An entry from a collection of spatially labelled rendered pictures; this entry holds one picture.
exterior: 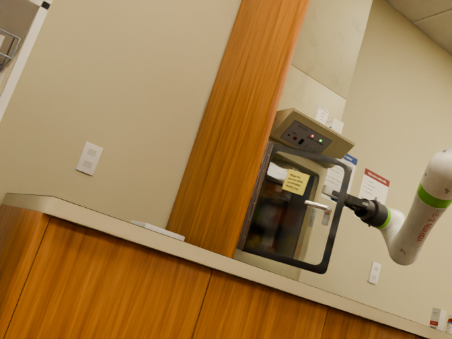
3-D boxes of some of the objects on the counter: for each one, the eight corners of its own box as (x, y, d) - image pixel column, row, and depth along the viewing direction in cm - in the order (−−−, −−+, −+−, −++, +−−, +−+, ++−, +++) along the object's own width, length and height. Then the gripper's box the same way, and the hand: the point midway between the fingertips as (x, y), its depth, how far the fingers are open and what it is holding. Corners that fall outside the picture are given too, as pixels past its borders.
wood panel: (160, 244, 195) (257, -47, 225) (166, 246, 196) (261, -43, 227) (224, 259, 153) (332, -99, 184) (231, 261, 155) (337, -94, 185)
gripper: (356, 200, 188) (313, 179, 176) (384, 201, 177) (339, 178, 165) (352, 219, 186) (308, 198, 175) (379, 221, 175) (333, 199, 163)
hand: (330, 192), depth 171 cm, fingers closed
